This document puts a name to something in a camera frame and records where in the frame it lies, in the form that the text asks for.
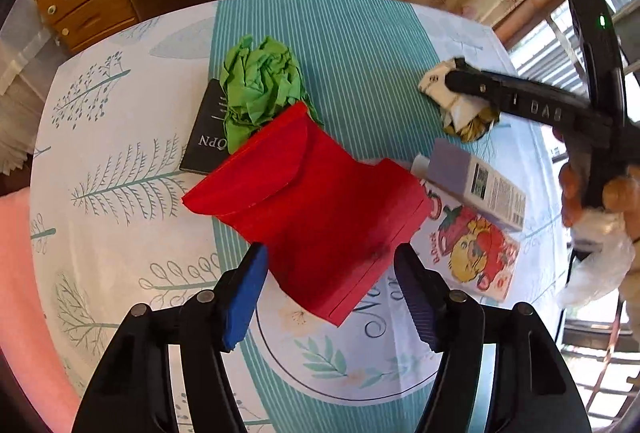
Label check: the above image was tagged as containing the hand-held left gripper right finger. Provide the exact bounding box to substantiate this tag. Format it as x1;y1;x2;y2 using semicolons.
392;243;593;433

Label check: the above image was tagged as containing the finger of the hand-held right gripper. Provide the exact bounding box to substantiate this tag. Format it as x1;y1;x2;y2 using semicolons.
444;66;616;139

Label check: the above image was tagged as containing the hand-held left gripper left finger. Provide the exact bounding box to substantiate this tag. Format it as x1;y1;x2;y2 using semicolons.
72;243;271;433

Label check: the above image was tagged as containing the white gold wrapper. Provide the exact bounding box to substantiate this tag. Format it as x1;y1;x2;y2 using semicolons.
417;57;501;144

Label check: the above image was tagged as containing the strawberry cartoon carton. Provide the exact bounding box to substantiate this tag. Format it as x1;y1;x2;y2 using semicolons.
410;178;521;301

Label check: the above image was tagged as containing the purple white tube box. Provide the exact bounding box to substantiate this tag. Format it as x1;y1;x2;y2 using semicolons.
411;138;527;233

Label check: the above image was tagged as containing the red paper envelope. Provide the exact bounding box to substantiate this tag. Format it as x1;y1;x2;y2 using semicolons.
181;100;433;326

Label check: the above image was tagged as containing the black booklet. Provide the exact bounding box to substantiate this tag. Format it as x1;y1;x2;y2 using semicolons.
179;79;236;175

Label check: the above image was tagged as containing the green paper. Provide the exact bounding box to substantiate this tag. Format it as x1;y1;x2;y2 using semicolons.
218;36;326;156

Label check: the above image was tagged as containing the person's right hand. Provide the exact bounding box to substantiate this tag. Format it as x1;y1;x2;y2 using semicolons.
552;126;640;229

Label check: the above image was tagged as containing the white plastic bag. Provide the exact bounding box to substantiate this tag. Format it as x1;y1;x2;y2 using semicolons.
556;208;636;309

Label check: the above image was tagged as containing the teal white printed tablecloth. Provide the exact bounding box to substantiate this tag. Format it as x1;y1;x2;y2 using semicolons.
29;0;571;433

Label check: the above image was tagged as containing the pink bed blanket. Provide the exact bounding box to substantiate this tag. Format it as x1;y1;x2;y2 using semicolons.
0;186;81;433

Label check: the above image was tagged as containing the piano under white lace cover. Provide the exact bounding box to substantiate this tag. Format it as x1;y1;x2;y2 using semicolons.
0;0;71;174

